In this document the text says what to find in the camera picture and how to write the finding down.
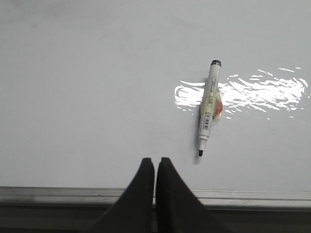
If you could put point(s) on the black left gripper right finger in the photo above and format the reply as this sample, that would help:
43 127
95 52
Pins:
178 210

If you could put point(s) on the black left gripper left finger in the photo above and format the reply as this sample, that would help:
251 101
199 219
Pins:
132 212

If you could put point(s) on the white whiteboard marker with tape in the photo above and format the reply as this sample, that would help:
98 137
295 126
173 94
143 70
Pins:
208 105

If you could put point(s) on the white whiteboard with aluminium frame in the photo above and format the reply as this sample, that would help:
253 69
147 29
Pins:
90 87

